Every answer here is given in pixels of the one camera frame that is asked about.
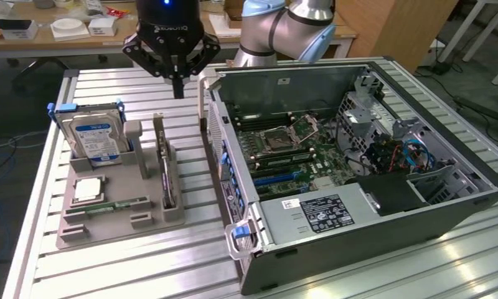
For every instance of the black stand base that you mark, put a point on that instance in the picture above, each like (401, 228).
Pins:
(481, 107)

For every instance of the open black PC case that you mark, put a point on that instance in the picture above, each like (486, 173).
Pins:
(357, 249)

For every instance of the grey parts rack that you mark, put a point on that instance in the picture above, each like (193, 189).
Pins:
(120, 187)

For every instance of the CPU socket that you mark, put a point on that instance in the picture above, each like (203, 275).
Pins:
(278, 140)

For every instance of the white foam block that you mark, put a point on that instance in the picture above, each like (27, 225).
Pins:
(71, 29)

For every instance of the white paper stack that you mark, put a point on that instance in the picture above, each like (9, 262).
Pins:
(230, 29)

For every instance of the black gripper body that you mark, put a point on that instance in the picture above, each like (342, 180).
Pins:
(169, 31)

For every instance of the white roll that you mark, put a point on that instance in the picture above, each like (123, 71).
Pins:
(63, 3)

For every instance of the hard disk in blue caddy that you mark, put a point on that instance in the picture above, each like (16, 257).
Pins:
(93, 137)

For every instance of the open metal socket cover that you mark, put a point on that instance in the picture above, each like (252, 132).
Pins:
(305, 127)

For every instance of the blue case latch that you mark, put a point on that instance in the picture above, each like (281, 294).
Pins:
(240, 232)

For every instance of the brown cardboard box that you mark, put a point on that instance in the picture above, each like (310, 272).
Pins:
(232, 12)

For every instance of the silver chipset heatsink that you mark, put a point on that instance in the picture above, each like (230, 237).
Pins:
(325, 183)

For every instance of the wooden desk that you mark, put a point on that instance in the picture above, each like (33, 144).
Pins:
(24, 45)

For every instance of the white table frame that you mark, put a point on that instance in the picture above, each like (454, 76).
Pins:
(461, 31)

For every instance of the black chair base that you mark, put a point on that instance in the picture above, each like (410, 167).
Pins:
(23, 76)

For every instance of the blue expansion slot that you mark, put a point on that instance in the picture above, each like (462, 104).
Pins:
(278, 182)
(273, 176)

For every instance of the red packet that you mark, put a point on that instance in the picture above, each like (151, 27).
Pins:
(117, 13)

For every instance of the grey cup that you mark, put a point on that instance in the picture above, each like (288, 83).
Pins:
(44, 3)

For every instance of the grey power supply unit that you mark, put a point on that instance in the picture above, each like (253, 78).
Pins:
(282, 224)

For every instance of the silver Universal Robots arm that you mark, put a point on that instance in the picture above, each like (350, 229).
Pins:
(257, 28)

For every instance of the small white box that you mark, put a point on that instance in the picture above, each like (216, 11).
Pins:
(103, 28)

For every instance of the perforated metal drive cage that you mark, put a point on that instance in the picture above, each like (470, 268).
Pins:
(358, 118)

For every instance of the black RAM slot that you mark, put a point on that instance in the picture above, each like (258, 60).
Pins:
(264, 120)
(268, 127)
(265, 123)
(261, 116)

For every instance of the green motherboard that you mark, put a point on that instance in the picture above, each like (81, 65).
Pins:
(324, 162)

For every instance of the graphics card with metal bracket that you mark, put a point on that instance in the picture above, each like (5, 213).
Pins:
(165, 174)

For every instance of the blue slot latch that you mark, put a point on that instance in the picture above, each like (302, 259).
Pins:
(222, 152)
(240, 204)
(234, 187)
(229, 172)

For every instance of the metal disk bay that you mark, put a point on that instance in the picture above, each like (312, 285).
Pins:
(440, 183)

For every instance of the wooden cabinet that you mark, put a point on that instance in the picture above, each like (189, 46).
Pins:
(398, 31)

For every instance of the black power adapter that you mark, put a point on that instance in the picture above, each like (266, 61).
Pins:
(440, 68)

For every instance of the white box with black lid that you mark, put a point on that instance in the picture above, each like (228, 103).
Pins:
(20, 32)

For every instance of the silver CPU chip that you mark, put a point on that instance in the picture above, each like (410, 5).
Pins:
(87, 190)

